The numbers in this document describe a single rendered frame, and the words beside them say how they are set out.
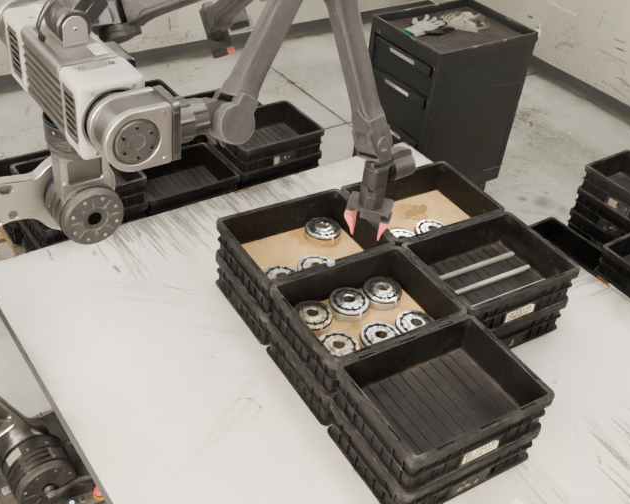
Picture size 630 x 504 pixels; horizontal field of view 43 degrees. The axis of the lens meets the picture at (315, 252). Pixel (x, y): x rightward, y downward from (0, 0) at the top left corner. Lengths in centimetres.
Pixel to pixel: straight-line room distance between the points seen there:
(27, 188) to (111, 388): 53
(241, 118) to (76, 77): 31
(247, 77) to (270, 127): 195
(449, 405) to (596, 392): 50
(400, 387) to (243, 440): 39
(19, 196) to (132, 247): 65
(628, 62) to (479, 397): 368
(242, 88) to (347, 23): 28
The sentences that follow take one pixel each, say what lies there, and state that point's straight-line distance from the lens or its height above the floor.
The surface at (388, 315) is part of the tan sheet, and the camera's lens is 207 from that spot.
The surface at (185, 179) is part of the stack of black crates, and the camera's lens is 333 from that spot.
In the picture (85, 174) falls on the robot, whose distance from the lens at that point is 180.
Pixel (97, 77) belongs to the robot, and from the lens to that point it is 152.
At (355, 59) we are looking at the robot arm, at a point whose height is 150.
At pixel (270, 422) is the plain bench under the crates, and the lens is 195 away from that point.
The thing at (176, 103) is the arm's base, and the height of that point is 151.
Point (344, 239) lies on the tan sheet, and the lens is 230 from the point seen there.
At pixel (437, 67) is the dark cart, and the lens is 341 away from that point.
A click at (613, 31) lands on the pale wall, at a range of 538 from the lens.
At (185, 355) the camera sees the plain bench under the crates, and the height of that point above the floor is 70.
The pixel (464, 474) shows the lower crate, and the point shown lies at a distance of 185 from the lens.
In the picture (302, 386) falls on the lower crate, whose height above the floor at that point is 74.
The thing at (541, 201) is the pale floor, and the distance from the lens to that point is 430.
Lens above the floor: 219
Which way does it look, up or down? 37 degrees down
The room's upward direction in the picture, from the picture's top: 7 degrees clockwise
